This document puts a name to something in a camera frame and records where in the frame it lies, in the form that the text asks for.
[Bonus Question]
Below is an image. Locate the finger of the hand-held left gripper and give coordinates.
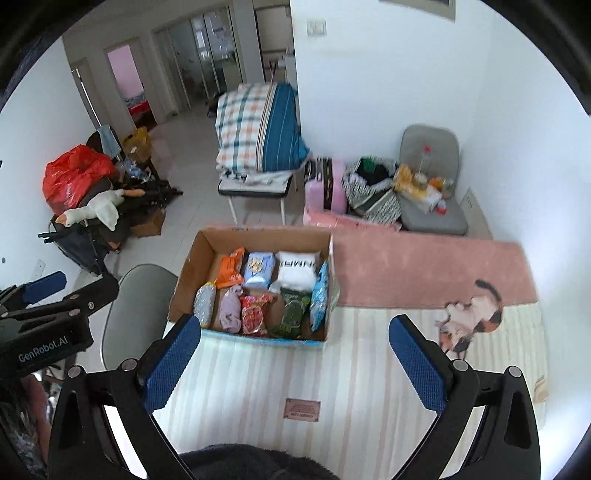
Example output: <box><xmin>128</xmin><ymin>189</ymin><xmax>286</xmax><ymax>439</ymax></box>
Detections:
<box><xmin>0</xmin><ymin>271</ymin><xmax>68</xmax><ymax>311</ymax></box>
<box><xmin>0</xmin><ymin>276</ymin><xmax>120</xmax><ymax>325</ymax></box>

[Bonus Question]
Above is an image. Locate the light blue packet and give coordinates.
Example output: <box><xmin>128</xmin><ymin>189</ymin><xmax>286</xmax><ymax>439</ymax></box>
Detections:
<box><xmin>310</xmin><ymin>261</ymin><xmax>329</xmax><ymax>332</ymax></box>

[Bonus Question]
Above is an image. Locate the yellow plastic bag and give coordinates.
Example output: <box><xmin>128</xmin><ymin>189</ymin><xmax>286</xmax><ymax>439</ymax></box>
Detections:
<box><xmin>393</xmin><ymin>164</ymin><xmax>419</xmax><ymax>195</ymax></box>

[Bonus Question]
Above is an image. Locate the patterned tote bag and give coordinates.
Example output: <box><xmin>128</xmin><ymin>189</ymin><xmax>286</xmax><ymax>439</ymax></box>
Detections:
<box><xmin>342</xmin><ymin>157</ymin><xmax>402</xmax><ymax>221</ymax></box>

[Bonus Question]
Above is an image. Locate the white goose plush toy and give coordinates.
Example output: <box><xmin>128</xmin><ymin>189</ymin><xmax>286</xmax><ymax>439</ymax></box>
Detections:
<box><xmin>62</xmin><ymin>189</ymin><xmax>125</xmax><ymax>230</ymax></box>

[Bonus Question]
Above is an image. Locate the pink suitcase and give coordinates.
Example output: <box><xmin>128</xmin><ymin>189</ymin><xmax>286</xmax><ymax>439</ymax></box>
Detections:
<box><xmin>304</xmin><ymin>158</ymin><xmax>347</xmax><ymax>215</ymax></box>

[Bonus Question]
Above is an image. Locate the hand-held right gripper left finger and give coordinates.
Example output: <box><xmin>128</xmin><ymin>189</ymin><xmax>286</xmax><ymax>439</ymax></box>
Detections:
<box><xmin>48</xmin><ymin>314</ymin><xmax>201</xmax><ymax>480</ymax></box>

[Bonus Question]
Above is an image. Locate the white panel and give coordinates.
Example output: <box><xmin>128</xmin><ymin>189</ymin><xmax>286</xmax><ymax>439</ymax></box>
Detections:
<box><xmin>462</xmin><ymin>187</ymin><xmax>494</xmax><ymax>241</ymax></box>

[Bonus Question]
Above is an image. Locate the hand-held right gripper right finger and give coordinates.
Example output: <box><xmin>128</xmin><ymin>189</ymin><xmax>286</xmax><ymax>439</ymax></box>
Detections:
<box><xmin>389</xmin><ymin>315</ymin><xmax>541</xmax><ymax>480</ymax></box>

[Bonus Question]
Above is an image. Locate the empty grey chair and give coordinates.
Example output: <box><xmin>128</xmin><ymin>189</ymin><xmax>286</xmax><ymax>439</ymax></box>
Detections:
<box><xmin>102</xmin><ymin>264</ymin><xmax>178</xmax><ymax>370</ymax></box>

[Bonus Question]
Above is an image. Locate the red plastic bag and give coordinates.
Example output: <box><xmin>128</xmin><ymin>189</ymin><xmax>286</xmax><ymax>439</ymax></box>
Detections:
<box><xmin>43</xmin><ymin>144</ymin><xmax>118</xmax><ymax>215</ymax></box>

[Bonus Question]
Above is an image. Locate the cluttered grey chair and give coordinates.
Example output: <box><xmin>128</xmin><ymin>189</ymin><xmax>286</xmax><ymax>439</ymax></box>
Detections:
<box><xmin>399</xmin><ymin>124</ymin><xmax>469</xmax><ymax>237</ymax></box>

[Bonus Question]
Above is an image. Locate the glass sliding door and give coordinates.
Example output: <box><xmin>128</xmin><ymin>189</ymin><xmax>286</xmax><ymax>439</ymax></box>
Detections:
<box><xmin>152</xmin><ymin>7</ymin><xmax>243</xmax><ymax>121</ymax></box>

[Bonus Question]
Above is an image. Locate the purple cloth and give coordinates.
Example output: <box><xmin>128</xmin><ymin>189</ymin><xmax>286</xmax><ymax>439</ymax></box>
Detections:
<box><xmin>217</xmin><ymin>285</ymin><xmax>245</xmax><ymax>333</ymax></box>

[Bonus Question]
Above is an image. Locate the white paper bag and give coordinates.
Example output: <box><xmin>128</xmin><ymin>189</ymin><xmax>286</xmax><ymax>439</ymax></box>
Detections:
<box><xmin>406</xmin><ymin>185</ymin><xmax>441</xmax><ymax>213</ymax></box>

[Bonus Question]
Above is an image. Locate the orange packet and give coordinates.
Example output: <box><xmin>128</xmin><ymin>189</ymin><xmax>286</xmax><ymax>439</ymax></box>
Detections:
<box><xmin>215</xmin><ymin>248</ymin><xmax>245</xmax><ymax>289</ymax></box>

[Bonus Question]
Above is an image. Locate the red snack packet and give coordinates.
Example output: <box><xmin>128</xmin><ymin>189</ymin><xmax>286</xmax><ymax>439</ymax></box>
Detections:
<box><xmin>239</xmin><ymin>293</ymin><xmax>274</xmax><ymax>335</ymax></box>

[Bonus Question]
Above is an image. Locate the black stroller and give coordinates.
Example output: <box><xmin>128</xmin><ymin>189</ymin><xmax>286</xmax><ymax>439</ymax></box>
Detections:
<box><xmin>39</xmin><ymin>180</ymin><xmax>183</xmax><ymax>278</ymax></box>

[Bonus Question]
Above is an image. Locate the green wipes packet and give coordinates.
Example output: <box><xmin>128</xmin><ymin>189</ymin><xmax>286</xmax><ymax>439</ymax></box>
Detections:
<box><xmin>268</xmin><ymin>287</ymin><xmax>311</xmax><ymax>340</ymax></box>

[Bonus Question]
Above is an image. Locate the plaid blue quilt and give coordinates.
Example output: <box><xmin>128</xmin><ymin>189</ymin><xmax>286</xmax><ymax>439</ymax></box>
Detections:
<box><xmin>215</xmin><ymin>82</ymin><xmax>311</xmax><ymax>174</ymax></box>

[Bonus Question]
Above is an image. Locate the small brown cardboard box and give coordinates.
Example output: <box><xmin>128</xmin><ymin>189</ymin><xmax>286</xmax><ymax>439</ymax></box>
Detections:
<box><xmin>131</xmin><ymin>209</ymin><xmax>166</xmax><ymax>238</ymax></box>

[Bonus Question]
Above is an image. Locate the person's dark fleece clothing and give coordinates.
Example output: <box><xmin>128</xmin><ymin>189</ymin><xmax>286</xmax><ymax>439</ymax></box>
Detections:
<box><xmin>178</xmin><ymin>444</ymin><xmax>342</xmax><ymax>480</ymax></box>

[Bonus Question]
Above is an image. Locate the blue tissue packet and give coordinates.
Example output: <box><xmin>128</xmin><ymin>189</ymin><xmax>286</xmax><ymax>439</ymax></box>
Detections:
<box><xmin>242</xmin><ymin>251</ymin><xmax>276</xmax><ymax>289</ymax></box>

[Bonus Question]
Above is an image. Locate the white packet with lettering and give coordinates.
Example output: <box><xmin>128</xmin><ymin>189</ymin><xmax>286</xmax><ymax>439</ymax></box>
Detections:
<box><xmin>272</xmin><ymin>250</ymin><xmax>321</xmax><ymax>294</ymax></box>

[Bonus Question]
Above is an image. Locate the light blue cloth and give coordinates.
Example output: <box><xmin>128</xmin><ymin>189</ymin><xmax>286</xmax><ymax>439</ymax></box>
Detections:
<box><xmin>99</xmin><ymin>124</ymin><xmax>123</xmax><ymax>158</ymax></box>

